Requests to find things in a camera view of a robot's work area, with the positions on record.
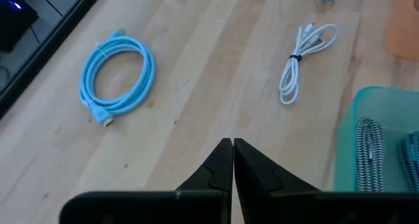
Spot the grey braided USB cable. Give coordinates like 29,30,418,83
355,115,387,193

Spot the orange translucent plastic tray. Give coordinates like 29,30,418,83
384,0,419,60

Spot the green translucent plastic tray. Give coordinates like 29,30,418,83
333,85,419,194

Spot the light blue ethernet cable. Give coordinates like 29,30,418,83
77,29,156,128

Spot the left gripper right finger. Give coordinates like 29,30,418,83
234,138,321,224

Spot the short white USB cable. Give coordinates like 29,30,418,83
278,22,339,106

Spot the dark blue braided USB cable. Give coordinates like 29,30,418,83
397,130,419,193

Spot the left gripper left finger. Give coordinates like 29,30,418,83
176,138,234,193

